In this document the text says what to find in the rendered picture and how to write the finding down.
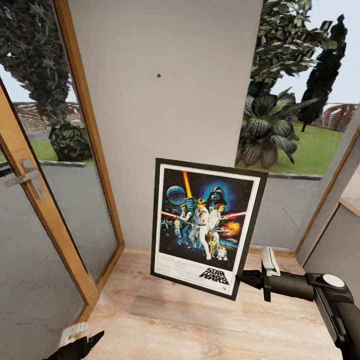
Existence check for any poster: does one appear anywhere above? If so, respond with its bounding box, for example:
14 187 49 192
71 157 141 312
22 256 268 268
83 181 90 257
150 157 269 301

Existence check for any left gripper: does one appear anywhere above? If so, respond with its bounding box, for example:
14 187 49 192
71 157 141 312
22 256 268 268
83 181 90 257
51 330 105 360

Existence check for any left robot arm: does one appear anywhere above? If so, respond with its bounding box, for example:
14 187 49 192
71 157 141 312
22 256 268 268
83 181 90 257
46 322 105 360

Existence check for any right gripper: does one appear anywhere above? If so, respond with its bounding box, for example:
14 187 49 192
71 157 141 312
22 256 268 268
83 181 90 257
236 261 296 302

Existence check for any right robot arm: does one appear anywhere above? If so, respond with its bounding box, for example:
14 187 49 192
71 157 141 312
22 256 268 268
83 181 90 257
236 246 360 360

